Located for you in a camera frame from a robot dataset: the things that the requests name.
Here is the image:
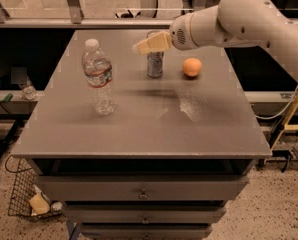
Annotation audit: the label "redbull can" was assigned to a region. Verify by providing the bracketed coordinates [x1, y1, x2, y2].
[147, 31, 164, 78]

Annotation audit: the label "yellow metal stand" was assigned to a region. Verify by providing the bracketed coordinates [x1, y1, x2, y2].
[269, 90, 298, 151]

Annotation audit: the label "black cable on floor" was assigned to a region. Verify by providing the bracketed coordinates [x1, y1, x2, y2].
[4, 154, 25, 174]

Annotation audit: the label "clear plastic water bottle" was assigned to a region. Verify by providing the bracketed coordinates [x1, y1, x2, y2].
[81, 39, 116, 116]

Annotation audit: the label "grey metal rail frame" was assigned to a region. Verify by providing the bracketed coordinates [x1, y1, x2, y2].
[0, 0, 298, 29]

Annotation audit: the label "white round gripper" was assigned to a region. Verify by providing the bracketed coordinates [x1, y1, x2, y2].
[132, 14, 197, 54]

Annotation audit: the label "black wire basket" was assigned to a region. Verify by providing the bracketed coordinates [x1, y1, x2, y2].
[8, 159, 61, 221]

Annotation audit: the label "grey drawer cabinet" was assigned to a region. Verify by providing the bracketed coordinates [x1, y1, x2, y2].
[13, 30, 270, 240]

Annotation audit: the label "yellow sponge in basket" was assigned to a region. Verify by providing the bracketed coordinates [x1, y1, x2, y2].
[29, 193, 50, 215]

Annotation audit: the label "orange fruit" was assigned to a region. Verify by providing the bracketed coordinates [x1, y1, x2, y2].
[182, 58, 202, 77]

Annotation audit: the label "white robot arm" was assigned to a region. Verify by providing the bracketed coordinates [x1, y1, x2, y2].
[133, 0, 298, 83]

